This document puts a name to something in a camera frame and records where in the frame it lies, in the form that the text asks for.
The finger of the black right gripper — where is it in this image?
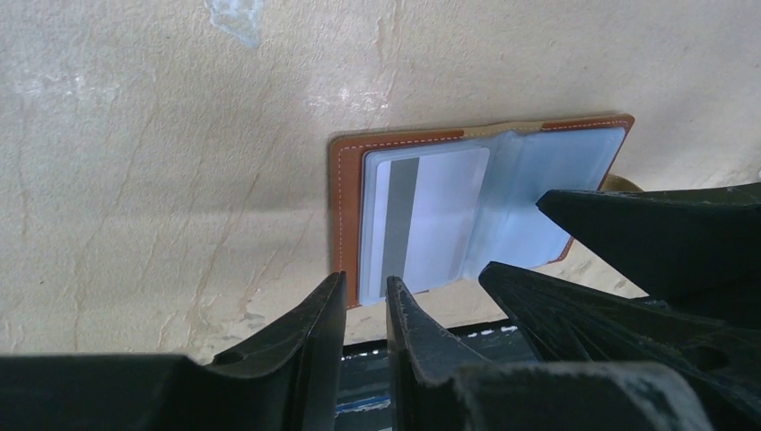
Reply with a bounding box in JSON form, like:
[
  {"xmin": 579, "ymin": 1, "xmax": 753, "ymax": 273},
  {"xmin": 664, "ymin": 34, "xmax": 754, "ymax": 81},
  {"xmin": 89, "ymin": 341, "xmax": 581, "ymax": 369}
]
[
  {"xmin": 478, "ymin": 262, "xmax": 760, "ymax": 430},
  {"xmin": 537, "ymin": 183, "xmax": 760, "ymax": 328}
]

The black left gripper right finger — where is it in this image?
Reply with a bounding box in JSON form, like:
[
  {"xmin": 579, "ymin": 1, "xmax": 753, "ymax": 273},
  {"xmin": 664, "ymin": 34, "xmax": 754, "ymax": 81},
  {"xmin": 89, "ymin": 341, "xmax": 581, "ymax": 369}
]
[{"xmin": 386, "ymin": 277, "xmax": 712, "ymax": 430}]

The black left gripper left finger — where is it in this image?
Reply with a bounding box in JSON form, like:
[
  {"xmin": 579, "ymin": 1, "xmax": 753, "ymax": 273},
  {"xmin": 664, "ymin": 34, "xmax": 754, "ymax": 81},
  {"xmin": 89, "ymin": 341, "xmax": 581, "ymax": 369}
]
[{"xmin": 1, "ymin": 273, "xmax": 347, "ymax": 430}]

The brown leather card holder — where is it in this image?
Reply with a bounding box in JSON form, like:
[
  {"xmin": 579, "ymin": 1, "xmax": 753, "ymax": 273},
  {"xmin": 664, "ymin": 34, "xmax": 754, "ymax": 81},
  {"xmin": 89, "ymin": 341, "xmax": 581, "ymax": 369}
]
[{"xmin": 329, "ymin": 113, "xmax": 634, "ymax": 307}]

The white card with grey stripe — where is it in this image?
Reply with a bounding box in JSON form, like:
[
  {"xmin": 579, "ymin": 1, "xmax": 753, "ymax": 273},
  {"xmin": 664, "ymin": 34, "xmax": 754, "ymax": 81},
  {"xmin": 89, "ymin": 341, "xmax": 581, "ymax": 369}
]
[{"xmin": 358, "ymin": 145, "xmax": 491, "ymax": 305}]

